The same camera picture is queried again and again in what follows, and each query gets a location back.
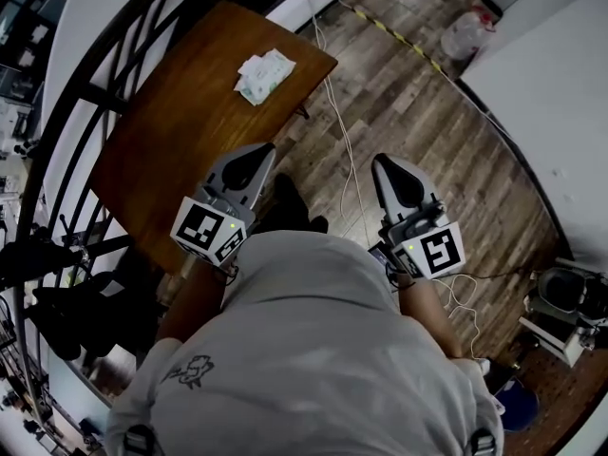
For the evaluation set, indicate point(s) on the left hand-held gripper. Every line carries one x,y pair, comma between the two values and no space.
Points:
197,226

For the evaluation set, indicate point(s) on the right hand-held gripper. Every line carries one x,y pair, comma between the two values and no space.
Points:
442,250

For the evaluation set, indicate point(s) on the white wet wipes packet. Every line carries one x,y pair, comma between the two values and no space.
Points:
266,76

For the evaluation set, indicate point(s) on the person's right forearm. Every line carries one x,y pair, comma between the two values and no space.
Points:
430,316

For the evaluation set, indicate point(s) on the person's left forearm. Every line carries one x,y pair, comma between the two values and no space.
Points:
195,302

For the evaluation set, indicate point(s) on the person's dark trousers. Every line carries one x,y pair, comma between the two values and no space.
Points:
273,228

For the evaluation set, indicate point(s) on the black pocket device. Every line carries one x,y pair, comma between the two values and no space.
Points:
380,257

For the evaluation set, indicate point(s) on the wooden table with hairpin legs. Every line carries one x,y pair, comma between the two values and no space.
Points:
190,112

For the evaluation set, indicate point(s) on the person's right shoe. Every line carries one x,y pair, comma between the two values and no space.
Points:
319,225

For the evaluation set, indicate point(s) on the yellow black hazard tape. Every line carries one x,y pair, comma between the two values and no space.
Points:
404,41

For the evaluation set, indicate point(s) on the clear plastic water jug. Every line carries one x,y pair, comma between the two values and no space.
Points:
465,36

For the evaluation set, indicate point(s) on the person's t-shirt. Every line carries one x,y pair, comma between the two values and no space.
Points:
309,349

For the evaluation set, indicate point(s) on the grey bin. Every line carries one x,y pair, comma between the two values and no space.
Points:
563,288

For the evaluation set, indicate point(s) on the black bag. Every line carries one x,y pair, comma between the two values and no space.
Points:
95,311

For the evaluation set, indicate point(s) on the black mounted device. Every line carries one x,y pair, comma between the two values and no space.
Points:
43,257

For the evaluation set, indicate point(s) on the white stool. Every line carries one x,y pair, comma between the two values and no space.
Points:
570,345

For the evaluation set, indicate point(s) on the blue bag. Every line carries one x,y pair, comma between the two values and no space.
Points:
520,406

